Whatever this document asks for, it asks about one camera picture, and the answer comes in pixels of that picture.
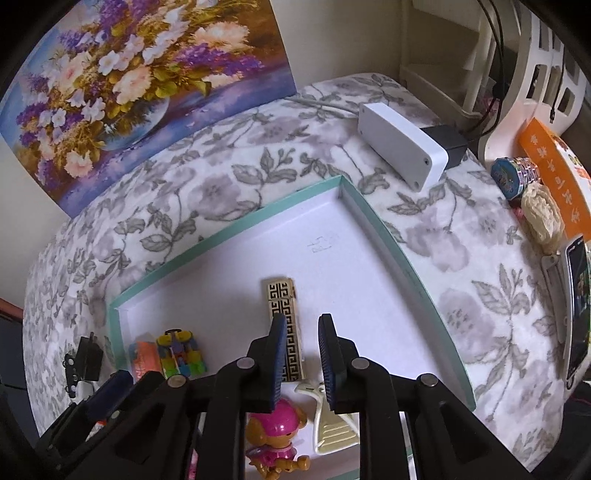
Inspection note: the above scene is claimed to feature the orange eraser packet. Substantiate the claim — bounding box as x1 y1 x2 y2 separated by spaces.
128 340 162 381

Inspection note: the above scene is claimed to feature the gold black patterned lighter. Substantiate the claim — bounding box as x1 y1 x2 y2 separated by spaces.
262 276 305 384

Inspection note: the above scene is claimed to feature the black cable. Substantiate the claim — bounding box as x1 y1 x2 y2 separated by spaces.
478 0 513 139

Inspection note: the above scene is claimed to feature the beige crochet piece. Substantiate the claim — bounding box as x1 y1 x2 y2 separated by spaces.
521 182 566 254

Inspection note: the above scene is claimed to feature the blue round tin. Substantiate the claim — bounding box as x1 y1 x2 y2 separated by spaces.
490 157 541 201

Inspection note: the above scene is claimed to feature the smartphone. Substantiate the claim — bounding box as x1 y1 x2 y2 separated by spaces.
564 234 591 381

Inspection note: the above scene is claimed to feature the orange box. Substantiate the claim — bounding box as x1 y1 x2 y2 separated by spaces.
517 117 591 241

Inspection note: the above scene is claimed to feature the white rectangular device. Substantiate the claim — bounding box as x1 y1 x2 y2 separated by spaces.
357 102 450 191

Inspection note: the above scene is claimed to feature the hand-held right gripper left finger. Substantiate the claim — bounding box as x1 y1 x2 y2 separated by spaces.
67 314 287 480

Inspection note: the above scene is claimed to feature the white phone stand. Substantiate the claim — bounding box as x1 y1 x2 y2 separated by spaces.
540 254 573 342

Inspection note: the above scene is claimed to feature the white lattice chair back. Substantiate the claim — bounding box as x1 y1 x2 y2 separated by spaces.
478 9 591 171

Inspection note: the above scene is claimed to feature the pink brown pup toy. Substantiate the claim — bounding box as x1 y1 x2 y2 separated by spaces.
245 399 311 478

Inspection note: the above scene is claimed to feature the black power adapter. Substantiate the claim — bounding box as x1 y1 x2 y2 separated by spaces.
74 335 105 381

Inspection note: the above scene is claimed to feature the black plug adapter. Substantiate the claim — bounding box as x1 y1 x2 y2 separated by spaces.
422 124 469 169

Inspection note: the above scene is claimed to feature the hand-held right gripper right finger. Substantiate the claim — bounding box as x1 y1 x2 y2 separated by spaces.
318 314 532 480

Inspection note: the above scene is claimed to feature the white cable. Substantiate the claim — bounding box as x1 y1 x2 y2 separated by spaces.
284 95 361 116

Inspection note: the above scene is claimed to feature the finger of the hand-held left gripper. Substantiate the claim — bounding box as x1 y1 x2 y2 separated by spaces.
130 370 166 400
36 370 134 462

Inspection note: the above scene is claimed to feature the flower painting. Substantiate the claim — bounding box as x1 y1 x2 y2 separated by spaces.
0 0 297 219

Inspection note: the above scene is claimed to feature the black toy car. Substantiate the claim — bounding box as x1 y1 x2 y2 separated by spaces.
62 353 77 398

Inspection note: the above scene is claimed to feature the colourful block toy car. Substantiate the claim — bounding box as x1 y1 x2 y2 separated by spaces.
156 328 208 379

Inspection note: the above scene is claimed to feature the teal and white tray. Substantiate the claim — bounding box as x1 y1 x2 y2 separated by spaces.
107 175 476 480

